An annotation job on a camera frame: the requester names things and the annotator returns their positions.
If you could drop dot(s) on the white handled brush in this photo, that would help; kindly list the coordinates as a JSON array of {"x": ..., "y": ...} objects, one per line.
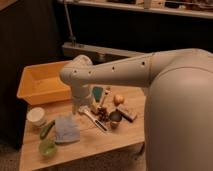
[{"x": 107, "y": 91}]

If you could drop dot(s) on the orange plastic bin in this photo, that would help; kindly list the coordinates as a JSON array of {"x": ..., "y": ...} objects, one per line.
[{"x": 41, "y": 84}]

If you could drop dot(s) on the small metal cup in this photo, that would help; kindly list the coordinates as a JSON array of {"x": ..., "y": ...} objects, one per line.
[{"x": 115, "y": 119}]

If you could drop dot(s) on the blue folded cloth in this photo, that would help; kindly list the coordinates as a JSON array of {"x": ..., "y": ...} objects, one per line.
[{"x": 67, "y": 131}]

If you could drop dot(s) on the bunch of dark grapes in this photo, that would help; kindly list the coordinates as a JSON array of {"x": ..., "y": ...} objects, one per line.
[{"x": 103, "y": 114}]

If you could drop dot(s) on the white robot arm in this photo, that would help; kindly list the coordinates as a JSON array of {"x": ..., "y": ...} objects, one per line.
[{"x": 178, "y": 118}]

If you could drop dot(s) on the brown rectangular block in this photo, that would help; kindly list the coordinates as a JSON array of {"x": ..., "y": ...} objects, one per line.
[{"x": 127, "y": 114}]

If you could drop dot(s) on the teal sponge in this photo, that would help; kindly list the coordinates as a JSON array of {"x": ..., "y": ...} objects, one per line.
[{"x": 97, "y": 93}]

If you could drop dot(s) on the small yellow-red apple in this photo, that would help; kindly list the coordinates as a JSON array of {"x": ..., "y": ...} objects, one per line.
[{"x": 118, "y": 99}]

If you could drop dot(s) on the green cucumber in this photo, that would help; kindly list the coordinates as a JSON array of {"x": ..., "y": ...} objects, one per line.
[{"x": 45, "y": 130}]

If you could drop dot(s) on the silver peeler with black handle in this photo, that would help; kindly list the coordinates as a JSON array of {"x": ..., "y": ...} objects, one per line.
[{"x": 86, "y": 111}]

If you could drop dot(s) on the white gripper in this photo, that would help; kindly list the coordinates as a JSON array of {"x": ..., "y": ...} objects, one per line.
[{"x": 81, "y": 95}]

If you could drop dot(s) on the wall shelf with clutter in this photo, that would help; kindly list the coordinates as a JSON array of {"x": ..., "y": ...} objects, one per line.
[{"x": 145, "y": 7}]

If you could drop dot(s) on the grey metal rail base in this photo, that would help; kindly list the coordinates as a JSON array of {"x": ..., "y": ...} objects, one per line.
[{"x": 97, "y": 53}]

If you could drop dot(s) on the white paper cup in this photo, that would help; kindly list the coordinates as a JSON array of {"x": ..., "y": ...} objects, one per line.
[{"x": 36, "y": 116}]

